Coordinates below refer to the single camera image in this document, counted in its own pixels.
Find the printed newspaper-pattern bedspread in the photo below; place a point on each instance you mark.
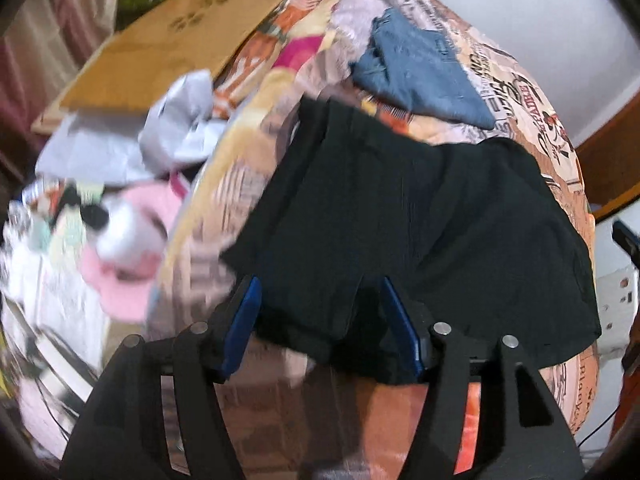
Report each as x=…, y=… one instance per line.
x=289, y=417

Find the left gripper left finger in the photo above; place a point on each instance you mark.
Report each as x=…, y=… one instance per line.
x=230, y=327

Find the pink white plush toy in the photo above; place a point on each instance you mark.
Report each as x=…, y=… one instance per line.
x=127, y=234

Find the white power strip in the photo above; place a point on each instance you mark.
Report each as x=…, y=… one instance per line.
x=618, y=299

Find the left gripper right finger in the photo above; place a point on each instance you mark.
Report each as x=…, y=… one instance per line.
x=409, y=322

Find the black pants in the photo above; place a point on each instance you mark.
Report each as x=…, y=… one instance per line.
x=468, y=234

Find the striped pink curtain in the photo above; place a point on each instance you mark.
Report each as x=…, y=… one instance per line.
x=44, y=45

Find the grey white cloth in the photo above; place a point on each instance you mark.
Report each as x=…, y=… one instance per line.
x=178, y=131

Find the folded blue jeans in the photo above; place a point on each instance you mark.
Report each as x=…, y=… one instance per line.
x=416, y=70

